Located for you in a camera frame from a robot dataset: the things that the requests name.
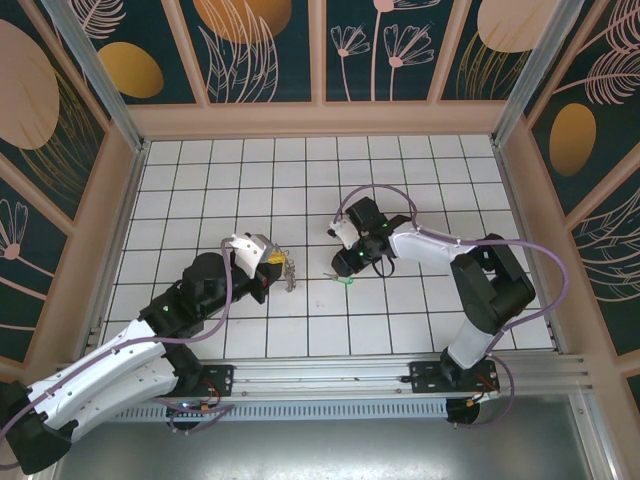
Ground grey metal sheet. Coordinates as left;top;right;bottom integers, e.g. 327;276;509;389
52;394;599;480

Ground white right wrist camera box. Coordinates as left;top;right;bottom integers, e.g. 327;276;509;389
327;212;359;249

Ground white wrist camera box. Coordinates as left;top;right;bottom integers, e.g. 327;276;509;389
231;231;278;280
327;212;359;249

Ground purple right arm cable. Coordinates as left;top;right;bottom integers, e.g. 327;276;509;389
332;184;571;431

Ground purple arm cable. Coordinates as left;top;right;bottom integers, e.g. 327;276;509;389
0;237;251;474
332;184;571;431

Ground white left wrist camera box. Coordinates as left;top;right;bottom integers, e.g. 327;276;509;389
231;231;278;280

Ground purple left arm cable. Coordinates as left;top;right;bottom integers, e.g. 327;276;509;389
0;237;251;474

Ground aluminium table edge rail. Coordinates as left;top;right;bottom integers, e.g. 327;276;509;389
87;142;151;354
489;139;571;354

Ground red and black power wires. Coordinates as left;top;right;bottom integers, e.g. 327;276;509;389
197;382;224;417
464;372;502;409

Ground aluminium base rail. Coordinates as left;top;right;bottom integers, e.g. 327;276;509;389
59;355;594;401

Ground wall panel with pink flowers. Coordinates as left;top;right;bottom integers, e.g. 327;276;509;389
319;0;451;105

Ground white slotted cable duct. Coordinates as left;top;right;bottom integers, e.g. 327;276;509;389
92;397;451;425

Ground wall panel single pink flower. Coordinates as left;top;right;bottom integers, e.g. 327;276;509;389
0;154;74;369

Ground wall panel with beige circle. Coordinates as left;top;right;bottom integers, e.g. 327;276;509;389
438;0;551;104

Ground wall panel with leaf outlines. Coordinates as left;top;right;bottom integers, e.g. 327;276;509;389
177;0;321;106

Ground wall panel with orange oval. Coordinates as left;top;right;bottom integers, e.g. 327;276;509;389
79;0;209;107

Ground aluminium frame post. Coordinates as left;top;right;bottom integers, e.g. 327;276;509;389
489;0;599;149
42;0;151;154

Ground wall panel pink feather outlines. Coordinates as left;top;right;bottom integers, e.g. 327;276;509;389
564;167;640;359

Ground large wall panel beige disc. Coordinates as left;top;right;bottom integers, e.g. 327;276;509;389
0;0;114;229

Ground wall panel oval and feathers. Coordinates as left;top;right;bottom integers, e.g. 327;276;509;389
522;0;640;219

